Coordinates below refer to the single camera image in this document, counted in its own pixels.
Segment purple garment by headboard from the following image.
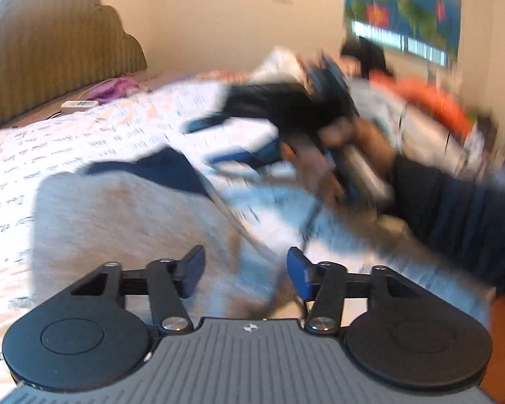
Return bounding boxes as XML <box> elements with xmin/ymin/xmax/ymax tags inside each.
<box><xmin>86</xmin><ymin>77</ymin><xmax>141</xmax><ymax>105</ymax></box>

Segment black cap on pile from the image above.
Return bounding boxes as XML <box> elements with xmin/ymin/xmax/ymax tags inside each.
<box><xmin>340</xmin><ymin>37</ymin><xmax>394</xmax><ymax>79</ymax></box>

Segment person right hand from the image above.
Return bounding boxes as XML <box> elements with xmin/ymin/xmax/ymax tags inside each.
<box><xmin>280</xmin><ymin>118</ymin><xmax>397</xmax><ymax>203</ymax></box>

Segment orange garment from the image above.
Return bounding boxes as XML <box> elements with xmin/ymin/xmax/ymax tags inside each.
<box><xmin>369</xmin><ymin>69</ymin><xmax>473</xmax><ymax>140</ymax></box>

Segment dark sleeved right forearm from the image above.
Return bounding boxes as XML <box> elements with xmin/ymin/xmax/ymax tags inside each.
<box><xmin>388</xmin><ymin>155</ymin><xmax>505</xmax><ymax>296</ymax></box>

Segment white puffy jacket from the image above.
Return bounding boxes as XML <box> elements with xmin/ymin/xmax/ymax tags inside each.
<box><xmin>249</xmin><ymin>46</ymin><xmax>306</xmax><ymax>85</ymax></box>

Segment grey sweater navy sleeves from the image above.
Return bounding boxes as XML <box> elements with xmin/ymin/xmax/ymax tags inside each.
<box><xmin>30</xmin><ymin>148</ymin><xmax>296</xmax><ymax>320</ymax></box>

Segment white script-print bed quilt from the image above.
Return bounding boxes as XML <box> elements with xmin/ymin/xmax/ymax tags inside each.
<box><xmin>0</xmin><ymin>73</ymin><xmax>494</xmax><ymax>392</ymax></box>

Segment blue floral wall poster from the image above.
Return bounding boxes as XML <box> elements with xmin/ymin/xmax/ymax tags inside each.
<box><xmin>345</xmin><ymin>0</ymin><xmax>462</xmax><ymax>67</ymax></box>

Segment white remote control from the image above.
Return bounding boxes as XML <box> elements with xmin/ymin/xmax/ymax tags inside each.
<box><xmin>60</xmin><ymin>100</ymin><xmax>99</xmax><ymax>114</ymax></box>

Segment olive green upholstered headboard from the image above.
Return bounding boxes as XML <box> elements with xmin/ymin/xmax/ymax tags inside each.
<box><xmin>0</xmin><ymin>0</ymin><xmax>147</xmax><ymax>127</ymax></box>

